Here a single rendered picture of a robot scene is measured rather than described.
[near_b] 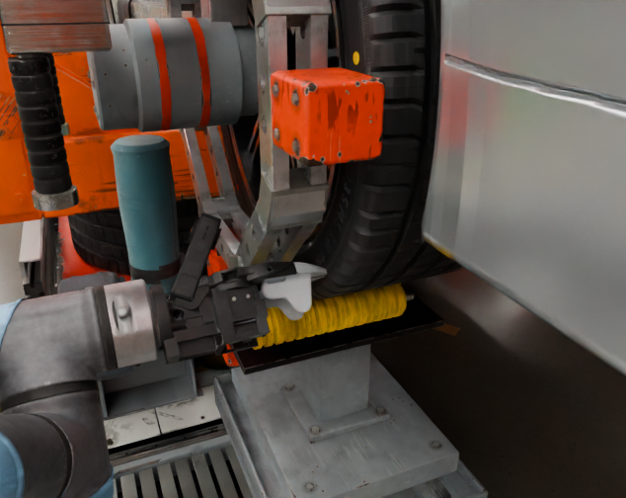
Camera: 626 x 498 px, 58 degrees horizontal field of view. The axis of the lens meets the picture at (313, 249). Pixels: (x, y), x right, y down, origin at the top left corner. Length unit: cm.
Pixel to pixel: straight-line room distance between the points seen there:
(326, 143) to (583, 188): 21
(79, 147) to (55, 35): 68
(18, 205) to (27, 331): 69
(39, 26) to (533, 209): 45
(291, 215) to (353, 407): 57
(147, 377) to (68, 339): 85
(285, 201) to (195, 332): 17
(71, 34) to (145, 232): 42
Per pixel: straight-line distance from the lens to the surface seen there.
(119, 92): 74
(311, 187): 59
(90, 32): 60
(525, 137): 40
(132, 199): 92
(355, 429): 109
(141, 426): 136
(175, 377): 147
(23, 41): 60
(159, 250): 96
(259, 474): 112
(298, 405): 112
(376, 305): 86
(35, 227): 164
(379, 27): 54
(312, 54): 57
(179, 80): 74
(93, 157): 126
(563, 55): 38
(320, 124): 48
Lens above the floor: 95
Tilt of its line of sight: 25 degrees down
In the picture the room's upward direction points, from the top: straight up
